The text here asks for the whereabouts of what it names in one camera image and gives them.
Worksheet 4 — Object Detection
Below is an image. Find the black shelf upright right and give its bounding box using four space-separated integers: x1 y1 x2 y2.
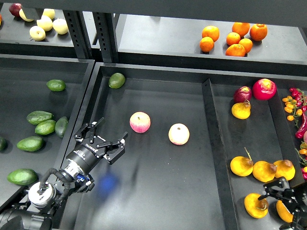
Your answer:
93 12 119 63

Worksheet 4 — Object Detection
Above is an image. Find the pink red apple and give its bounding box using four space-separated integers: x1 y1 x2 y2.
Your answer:
130 112 151 133

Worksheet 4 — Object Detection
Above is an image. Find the orange right small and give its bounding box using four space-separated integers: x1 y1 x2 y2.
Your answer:
239 38 253 54

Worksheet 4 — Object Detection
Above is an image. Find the black shelf upright left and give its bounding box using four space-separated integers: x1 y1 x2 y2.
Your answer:
63 10 93 59

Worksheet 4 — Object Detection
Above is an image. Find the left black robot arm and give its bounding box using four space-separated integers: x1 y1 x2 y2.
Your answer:
0 118 128 230

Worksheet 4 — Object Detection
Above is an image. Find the dark green avocado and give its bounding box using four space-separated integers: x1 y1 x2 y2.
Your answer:
7 169 38 185

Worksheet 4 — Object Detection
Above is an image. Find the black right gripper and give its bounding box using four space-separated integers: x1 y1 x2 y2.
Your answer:
258 177 307 230

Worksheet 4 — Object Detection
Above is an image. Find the green avocado middle cluster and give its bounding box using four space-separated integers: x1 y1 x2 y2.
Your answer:
35 119 56 135

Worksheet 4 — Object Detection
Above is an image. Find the dark red apple on shelf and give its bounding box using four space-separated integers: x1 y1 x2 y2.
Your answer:
9 3 22 17

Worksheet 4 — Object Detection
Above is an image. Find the red chili pepper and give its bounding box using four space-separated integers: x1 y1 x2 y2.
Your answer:
295 113 307 139

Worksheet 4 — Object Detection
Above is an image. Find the pale yellow pear half hidden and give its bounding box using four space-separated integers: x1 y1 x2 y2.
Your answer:
19 9 33 22

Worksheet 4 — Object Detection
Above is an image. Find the pale pink yellow apple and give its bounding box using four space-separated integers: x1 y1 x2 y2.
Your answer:
168 123 190 145

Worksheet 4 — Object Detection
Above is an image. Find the pale yellow pear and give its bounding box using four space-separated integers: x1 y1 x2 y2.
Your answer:
36 15 53 32
29 26 46 41
53 18 69 35
43 8 55 20

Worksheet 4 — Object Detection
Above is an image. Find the bright red apple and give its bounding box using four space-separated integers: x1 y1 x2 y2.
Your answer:
252 78 277 100

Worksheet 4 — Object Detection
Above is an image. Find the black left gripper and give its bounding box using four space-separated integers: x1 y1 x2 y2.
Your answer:
66 117 128 174

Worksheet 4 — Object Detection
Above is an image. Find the orange lower left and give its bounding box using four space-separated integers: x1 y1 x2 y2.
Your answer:
200 36 214 52

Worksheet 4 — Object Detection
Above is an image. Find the pale yellow pear front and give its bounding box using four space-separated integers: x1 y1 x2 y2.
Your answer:
29 26 46 41

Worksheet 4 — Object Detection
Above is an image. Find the pale yellow pear middle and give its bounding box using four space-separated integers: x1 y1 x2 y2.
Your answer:
36 15 53 32

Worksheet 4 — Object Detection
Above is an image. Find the black tray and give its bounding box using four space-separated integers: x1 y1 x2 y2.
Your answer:
59 63 237 230
0 55 94 203
202 74 304 230

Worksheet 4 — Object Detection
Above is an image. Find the dark avocado at left edge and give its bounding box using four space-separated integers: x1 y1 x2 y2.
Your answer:
0 137 7 151

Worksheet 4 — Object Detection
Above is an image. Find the green avocado at tray corner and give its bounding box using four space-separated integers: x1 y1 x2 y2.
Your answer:
108 72 126 89

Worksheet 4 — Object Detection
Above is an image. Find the pale yellow pear right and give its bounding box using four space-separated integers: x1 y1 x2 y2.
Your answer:
53 18 69 35

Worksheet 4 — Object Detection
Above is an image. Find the green avocado top left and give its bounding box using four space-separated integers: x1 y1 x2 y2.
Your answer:
47 79 66 92

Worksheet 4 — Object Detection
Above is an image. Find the black shelf upright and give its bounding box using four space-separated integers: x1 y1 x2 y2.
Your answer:
63 10 93 59
93 12 119 63

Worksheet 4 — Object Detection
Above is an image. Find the pale yellow pear back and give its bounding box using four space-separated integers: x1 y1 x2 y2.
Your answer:
43 8 55 20

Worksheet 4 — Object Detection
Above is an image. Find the black centre tray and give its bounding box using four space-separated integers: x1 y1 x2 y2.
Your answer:
59 63 237 230

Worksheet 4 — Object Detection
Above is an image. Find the black left tray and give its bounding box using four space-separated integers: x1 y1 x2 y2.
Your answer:
0 55 94 203

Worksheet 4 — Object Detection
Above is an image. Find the cherry tomato bunch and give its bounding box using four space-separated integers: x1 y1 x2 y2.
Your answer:
282 87 307 121

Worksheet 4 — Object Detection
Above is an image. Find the orange top left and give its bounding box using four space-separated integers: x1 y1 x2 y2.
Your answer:
201 25 220 42

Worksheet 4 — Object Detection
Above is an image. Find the black right tray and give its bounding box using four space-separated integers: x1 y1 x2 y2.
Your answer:
202 74 304 230

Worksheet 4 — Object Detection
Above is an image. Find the green avocado lower left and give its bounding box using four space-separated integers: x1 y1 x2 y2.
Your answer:
16 136 44 152

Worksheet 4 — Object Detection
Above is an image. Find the orange front bottom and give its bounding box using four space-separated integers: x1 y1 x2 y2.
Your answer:
225 44 246 57

